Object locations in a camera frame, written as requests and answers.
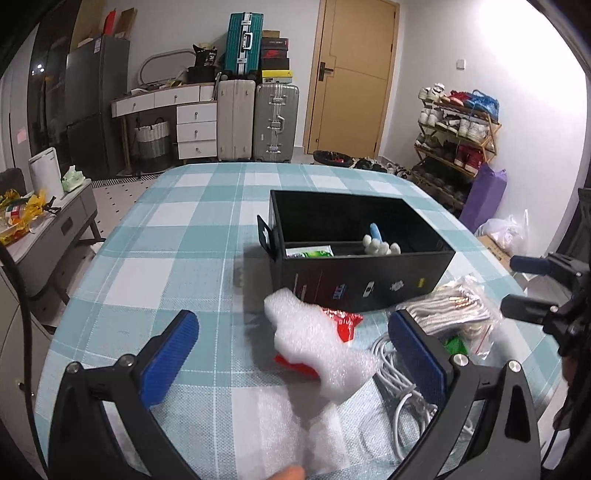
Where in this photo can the dark glass cabinet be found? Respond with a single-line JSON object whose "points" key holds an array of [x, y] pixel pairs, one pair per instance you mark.
{"points": [[51, 83]]}

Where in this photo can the black bag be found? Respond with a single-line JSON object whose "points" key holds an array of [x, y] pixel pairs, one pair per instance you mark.
{"points": [[204, 56]]}

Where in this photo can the brown paper bag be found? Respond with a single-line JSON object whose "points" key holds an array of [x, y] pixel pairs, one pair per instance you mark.
{"points": [[127, 22]]}

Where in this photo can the brown shoe box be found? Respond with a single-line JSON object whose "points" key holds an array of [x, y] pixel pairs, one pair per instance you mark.
{"points": [[271, 33]]}

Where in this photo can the teal suitcase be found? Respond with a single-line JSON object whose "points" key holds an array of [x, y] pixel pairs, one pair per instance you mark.
{"points": [[242, 41]]}

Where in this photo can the silver suitcase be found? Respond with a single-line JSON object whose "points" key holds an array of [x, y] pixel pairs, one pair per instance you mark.
{"points": [[275, 120]]}

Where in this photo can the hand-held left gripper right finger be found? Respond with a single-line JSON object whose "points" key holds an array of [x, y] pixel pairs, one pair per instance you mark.
{"points": [[418, 357]]}

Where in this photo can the red snack packet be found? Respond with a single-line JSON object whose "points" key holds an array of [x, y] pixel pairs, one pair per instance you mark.
{"points": [[347, 323]]}

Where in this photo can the person's left hand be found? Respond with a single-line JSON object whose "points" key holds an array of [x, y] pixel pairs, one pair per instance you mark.
{"points": [[287, 473]]}

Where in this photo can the cardboard box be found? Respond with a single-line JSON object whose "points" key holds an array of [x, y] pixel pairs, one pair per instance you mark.
{"points": [[494, 254]]}

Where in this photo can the grey refrigerator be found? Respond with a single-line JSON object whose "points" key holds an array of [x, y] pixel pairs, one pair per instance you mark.
{"points": [[97, 92]]}

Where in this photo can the white plastic bag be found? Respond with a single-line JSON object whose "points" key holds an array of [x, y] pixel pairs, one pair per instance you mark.
{"points": [[503, 230]]}

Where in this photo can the black storage box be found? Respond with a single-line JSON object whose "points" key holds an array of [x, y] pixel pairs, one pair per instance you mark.
{"points": [[369, 277]]}

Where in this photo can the pile of assorted shoes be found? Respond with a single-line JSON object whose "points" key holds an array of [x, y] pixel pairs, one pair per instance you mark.
{"points": [[383, 167]]}

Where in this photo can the white bin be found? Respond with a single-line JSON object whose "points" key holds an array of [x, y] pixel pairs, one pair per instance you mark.
{"points": [[45, 173]]}

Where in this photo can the grey side cabinet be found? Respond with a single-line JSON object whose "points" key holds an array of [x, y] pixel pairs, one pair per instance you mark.
{"points": [[60, 230]]}

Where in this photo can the white desk with drawers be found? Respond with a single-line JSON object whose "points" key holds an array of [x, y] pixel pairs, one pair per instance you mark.
{"points": [[196, 124]]}

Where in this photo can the purple bag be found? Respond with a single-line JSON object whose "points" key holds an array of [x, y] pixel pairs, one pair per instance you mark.
{"points": [[485, 198]]}

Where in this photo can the red paper bag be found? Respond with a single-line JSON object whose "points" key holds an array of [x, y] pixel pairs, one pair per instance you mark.
{"points": [[110, 24]]}

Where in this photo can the black and white striped rug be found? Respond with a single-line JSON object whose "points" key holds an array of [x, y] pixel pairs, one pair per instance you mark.
{"points": [[124, 180]]}

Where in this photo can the grey and white laundry basket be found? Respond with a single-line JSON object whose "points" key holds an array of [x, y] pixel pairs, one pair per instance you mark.
{"points": [[152, 147]]}

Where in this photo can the pink sticker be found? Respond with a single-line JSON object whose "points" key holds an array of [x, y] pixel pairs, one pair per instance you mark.
{"points": [[21, 135]]}

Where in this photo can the grey oval frame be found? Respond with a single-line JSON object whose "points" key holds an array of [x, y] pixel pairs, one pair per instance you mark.
{"points": [[152, 60]]}

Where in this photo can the yellow plastic bag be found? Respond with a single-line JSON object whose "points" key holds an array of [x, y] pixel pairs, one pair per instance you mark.
{"points": [[27, 210]]}

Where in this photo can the black shoe box red logo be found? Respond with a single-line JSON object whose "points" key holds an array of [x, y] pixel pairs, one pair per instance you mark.
{"points": [[275, 53]]}

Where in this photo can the white foam sheet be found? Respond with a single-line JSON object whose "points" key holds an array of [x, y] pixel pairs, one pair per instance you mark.
{"points": [[314, 341]]}

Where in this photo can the wooden door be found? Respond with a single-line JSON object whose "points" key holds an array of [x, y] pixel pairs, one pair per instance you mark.
{"points": [[355, 101]]}

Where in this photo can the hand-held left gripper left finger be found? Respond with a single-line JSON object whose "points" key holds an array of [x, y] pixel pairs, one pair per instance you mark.
{"points": [[170, 357]]}

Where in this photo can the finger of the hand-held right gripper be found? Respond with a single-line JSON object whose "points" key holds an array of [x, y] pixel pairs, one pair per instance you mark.
{"points": [[531, 264], [526, 308]]}

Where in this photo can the beige suitcase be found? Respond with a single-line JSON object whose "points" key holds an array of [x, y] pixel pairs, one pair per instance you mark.
{"points": [[235, 120]]}

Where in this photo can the wooden shoe rack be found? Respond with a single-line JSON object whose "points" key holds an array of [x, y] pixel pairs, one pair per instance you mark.
{"points": [[455, 147]]}

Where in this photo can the green and white packet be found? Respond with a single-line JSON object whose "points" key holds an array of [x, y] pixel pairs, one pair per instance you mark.
{"points": [[309, 252]]}

